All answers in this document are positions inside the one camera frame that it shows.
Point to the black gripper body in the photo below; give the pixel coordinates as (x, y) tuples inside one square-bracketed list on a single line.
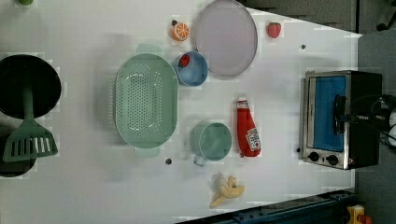
[(378, 119)]

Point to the silver toaster oven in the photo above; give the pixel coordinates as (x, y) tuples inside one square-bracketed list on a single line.
[(329, 137)]

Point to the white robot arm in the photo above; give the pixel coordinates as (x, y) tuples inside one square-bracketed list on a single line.
[(385, 137)]

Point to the red ketchup bottle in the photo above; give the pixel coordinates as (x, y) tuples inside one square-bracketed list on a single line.
[(248, 137)]

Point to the red strawberry toy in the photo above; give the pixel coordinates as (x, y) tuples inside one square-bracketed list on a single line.
[(274, 29)]

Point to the peeled banana toy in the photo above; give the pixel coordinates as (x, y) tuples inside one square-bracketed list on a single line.
[(228, 188)]

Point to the green measuring cup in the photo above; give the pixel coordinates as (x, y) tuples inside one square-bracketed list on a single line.
[(210, 141)]

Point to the grey round plate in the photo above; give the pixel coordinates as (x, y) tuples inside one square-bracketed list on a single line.
[(226, 34)]

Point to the blue bowl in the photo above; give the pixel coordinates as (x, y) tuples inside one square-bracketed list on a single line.
[(195, 73)]

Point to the small red toy fruit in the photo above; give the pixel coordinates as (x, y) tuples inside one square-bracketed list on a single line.
[(184, 60)]

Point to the orange slice toy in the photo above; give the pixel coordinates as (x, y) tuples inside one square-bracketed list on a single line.
[(180, 31)]

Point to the green oval colander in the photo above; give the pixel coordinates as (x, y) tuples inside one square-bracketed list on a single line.
[(145, 108)]

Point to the green slotted spatula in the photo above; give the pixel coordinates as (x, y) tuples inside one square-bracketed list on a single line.
[(31, 140)]

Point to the black frying pan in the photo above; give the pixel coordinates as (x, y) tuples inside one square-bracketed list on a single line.
[(15, 71)]

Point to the green toy fruit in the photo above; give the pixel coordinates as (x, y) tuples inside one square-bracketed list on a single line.
[(25, 2)]

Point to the blue metal frame rail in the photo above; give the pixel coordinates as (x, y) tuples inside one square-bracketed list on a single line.
[(326, 208)]

